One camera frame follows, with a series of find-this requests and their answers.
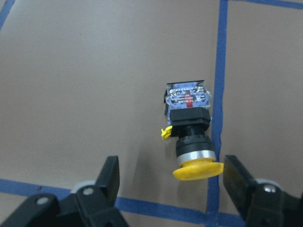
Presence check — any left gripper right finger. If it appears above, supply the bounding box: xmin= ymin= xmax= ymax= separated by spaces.
xmin=223 ymin=155 xmax=303 ymax=227

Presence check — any yellow push button switch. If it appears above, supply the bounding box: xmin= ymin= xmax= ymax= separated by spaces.
xmin=161 ymin=80 xmax=224 ymax=181

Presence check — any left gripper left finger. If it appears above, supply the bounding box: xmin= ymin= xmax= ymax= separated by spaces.
xmin=1 ymin=156 xmax=128 ymax=227

